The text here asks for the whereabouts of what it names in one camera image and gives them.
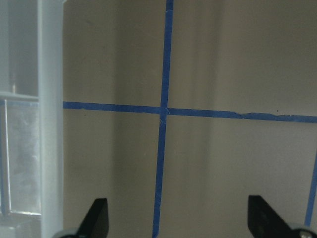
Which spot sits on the clear plastic box lid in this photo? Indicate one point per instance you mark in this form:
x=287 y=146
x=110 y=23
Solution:
x=31 y=160

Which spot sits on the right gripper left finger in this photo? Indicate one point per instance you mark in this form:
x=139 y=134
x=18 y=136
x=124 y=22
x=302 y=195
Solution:
x=94 y=225

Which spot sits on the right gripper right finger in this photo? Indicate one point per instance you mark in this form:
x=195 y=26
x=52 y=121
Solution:
x=264 y=222

